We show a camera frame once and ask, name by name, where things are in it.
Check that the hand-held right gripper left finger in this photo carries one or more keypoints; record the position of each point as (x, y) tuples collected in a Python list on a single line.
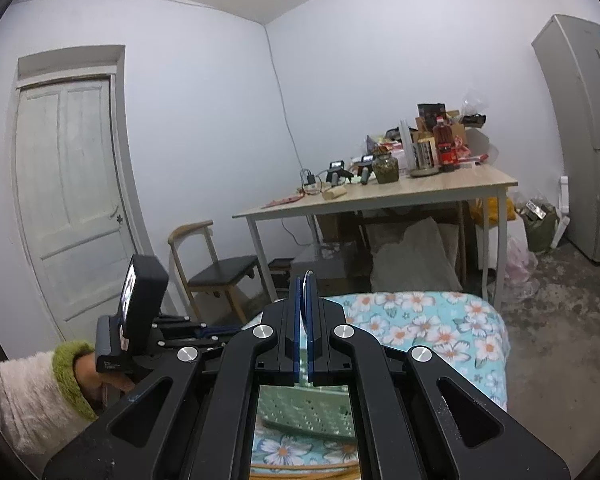
[(296, 330)]

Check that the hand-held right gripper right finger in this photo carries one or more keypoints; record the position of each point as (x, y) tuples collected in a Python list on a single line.
[(312, 355)]

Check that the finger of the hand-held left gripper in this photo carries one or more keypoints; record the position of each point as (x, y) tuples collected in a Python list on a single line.
[(215, 331), (205, 342)]

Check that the metal spoon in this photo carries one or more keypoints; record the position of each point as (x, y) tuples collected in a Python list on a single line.
[(306, 300)]

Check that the green perforated utensil holder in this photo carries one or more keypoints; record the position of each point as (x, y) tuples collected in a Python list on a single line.
[(305, 410)]

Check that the bamboo chopstick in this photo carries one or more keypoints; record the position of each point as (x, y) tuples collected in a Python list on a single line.
[(305, 467)]

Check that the person's left hand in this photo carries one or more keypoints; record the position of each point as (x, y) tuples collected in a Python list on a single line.
[(92, 380)]

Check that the wooden chair with black seat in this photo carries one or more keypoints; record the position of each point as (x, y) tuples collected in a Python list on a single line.
[(222, 270)]

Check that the small dark stool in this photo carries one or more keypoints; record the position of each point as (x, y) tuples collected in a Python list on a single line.
[(280, 270)]

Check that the grey storage box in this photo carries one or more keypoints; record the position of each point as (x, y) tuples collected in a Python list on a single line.
[(330, 265)]

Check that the floral tablecloth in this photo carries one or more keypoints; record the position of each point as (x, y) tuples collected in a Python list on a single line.
[(430, 320)]

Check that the white panelled door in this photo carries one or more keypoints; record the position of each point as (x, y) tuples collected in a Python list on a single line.
[(75, 185)]

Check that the red paper sheet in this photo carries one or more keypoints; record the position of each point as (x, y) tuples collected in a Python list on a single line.
[(280, 203)]

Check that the white woven sack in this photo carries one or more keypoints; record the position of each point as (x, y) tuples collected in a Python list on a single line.
[(412, 255)]

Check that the small wooden block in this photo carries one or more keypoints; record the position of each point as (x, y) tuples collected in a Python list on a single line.
[(335, 192)]

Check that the black power adapter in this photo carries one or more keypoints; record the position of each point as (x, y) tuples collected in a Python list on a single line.
[(310, 179)]

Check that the spare hand-held gripper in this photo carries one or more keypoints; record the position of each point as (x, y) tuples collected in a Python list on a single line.
[(366, 170), (337, 172)]

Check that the wooden table with white legs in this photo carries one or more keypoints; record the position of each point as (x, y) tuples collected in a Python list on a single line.
[(405, 187)]

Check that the glass jar with green contents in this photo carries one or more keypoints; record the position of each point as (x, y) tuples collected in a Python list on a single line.
[(384, 170)]

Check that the round shallow dish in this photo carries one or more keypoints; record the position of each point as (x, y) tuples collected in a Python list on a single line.
[(425, 172)]

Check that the striped canister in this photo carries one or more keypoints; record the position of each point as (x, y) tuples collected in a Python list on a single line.
[(425, 155)]

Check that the pink plastic bag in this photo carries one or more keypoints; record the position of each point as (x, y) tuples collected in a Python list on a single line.
[(520, 260)]

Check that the yellow bag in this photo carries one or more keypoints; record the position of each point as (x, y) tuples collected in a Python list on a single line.
[(495, 210)]

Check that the red drink bottle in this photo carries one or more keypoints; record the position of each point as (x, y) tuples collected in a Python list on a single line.
[(445, 145)]

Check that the brown cardboard box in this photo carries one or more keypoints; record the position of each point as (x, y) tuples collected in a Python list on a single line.
[(457, 135)]

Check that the black carton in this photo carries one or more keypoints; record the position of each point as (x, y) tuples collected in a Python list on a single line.
[(431, 110)]

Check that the green bag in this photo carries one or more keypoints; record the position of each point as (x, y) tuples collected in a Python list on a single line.
[(540, 227)]

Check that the white plastic bottle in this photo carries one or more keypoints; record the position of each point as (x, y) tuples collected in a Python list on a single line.
[(561, 230)]

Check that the clear plastic bag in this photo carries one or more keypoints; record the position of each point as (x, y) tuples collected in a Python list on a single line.
[(474, 105)]

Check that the grey refrigerator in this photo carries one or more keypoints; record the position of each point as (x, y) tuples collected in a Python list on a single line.
[(587, 135)]

